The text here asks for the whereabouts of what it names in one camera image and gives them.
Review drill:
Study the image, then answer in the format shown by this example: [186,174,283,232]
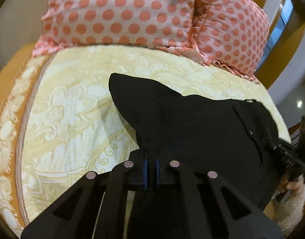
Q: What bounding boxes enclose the yellow patterned bed mattress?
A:
[0,44,290,237]

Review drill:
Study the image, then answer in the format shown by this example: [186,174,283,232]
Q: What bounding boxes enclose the pink polka-dot pillow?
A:
[192,0,270,83]
[33,0,195,56]

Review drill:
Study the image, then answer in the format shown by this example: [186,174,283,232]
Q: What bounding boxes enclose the beige shaggy rug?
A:
[264,187,305,238]

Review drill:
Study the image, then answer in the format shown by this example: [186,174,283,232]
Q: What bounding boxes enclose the arched wooden frame window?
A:
[254,0,305,89]

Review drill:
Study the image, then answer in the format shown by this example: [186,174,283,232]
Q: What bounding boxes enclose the left pink polka-dot pillow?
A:
[33,0,195,56]

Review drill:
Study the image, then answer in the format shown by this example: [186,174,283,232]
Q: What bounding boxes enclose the black pants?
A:
[109,73,282,209]

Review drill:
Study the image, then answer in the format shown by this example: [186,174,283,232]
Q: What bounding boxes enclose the person's right hand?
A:
[277,174,305,195]

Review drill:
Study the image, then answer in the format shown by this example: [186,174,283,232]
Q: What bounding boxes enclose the wooden chair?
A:
[288,116,305,146]

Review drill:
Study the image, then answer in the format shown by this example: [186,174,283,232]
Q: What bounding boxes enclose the right pink polka-dot pillow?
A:
[192,0,270,83]

